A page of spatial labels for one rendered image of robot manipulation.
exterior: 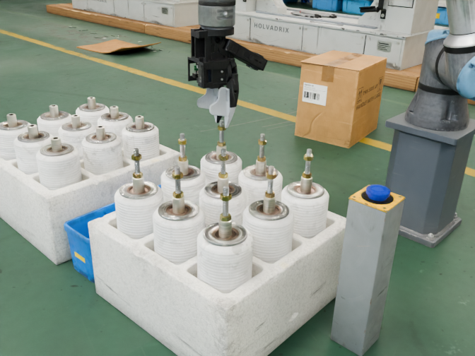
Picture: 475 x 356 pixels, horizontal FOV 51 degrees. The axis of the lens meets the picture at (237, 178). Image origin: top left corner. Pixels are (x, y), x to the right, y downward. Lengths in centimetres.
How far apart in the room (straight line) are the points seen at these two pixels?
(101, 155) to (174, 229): 43
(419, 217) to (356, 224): 52
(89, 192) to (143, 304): 35
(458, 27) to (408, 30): 187
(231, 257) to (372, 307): 28
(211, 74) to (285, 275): 43
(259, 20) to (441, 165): 242
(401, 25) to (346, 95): 119
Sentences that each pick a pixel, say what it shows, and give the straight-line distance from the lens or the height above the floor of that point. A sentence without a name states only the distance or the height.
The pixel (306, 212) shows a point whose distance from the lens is 99.
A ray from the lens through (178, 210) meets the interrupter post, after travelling 91.
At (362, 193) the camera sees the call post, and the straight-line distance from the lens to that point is 88.
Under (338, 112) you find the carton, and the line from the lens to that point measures 193.
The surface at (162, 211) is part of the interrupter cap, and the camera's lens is 92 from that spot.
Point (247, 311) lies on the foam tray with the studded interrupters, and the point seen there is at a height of 15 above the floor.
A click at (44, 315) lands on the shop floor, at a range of 113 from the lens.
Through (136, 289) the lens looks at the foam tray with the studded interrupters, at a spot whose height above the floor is 9.
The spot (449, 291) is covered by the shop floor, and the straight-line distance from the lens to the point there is 125.
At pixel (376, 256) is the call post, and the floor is 22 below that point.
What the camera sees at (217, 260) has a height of 23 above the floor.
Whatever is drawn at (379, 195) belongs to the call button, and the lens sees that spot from 86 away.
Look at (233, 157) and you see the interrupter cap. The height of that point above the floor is 25.
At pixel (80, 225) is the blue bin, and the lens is 122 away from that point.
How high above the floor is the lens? 70
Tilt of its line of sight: 25 degrees down
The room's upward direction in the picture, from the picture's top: 1 degrees clockwise
